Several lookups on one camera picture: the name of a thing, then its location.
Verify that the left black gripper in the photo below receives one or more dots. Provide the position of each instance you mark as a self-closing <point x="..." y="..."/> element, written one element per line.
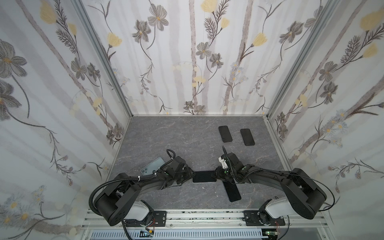
<point x="188" y="174"/>

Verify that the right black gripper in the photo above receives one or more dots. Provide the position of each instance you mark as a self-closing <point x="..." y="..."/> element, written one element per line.
<point x="223" y="173"/>

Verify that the black phone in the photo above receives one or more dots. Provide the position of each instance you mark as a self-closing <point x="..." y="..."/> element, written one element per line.
<point x="232" y="192"/>
<point x="204" y="175"/>

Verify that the translucent green case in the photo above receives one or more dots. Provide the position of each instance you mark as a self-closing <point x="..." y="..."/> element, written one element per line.
<point x="152" y="167"/>
<point x="203" y="182"/>

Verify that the black phone case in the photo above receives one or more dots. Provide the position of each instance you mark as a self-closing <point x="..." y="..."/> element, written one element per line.
<point x="225" y="134"/>
<point x="247" y="137"/>

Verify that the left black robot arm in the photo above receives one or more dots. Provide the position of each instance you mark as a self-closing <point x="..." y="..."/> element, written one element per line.
<point x="114" y="199"/>

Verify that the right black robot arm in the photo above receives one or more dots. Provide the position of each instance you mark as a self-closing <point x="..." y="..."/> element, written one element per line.
<point x="302" y="195"/>

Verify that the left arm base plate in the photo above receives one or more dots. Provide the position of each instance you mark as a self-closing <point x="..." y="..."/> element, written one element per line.
<point x="152" y="219"/>

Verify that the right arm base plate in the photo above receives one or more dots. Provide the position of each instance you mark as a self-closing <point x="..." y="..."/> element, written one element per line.
<point x="252" y="217"/>

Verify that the white perforated cable duct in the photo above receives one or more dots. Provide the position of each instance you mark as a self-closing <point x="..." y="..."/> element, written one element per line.
<point x="180" y="234"/>

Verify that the aluminium mounting rail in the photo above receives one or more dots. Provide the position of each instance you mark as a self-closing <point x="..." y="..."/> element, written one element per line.
<point x="229" y="219"/>

